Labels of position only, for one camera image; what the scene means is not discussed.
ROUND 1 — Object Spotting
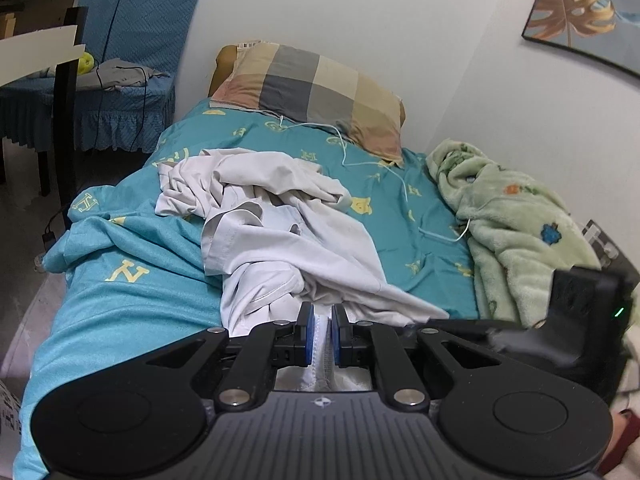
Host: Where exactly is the teal patterned bed sheet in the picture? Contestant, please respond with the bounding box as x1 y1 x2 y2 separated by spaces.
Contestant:
12 97 482 480

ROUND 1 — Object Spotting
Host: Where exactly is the plaid pillow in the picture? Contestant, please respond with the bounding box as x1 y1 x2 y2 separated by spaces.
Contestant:
209 40 406 166

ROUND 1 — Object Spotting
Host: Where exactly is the person right hand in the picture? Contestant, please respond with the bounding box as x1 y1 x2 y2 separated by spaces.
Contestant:
598 410 640 480

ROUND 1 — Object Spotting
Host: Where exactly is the green fleece blanket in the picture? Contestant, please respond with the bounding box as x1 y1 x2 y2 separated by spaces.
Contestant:
426 140 601 327

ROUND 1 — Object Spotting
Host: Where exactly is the grey cloth on chair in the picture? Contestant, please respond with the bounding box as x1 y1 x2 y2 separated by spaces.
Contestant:
29 57 172 94

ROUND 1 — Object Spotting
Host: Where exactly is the white desk shelf unit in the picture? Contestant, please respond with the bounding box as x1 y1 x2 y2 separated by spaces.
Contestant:
1 0 87 226

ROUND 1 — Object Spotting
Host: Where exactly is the leaf wall painting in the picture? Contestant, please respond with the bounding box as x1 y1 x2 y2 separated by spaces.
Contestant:
522 0 639 76

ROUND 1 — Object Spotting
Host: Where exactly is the blue covered chair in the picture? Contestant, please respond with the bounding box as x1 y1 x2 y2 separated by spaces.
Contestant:
0 0 207 155

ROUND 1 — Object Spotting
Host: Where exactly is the yellow green plush toy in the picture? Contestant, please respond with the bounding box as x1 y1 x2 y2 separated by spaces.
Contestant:
77 51 96 76

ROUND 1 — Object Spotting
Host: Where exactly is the white garment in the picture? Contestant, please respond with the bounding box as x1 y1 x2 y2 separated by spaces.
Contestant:
155 148 448 391

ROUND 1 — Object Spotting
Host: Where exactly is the white charging cable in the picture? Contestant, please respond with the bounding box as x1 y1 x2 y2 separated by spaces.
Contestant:
259 109 474 244

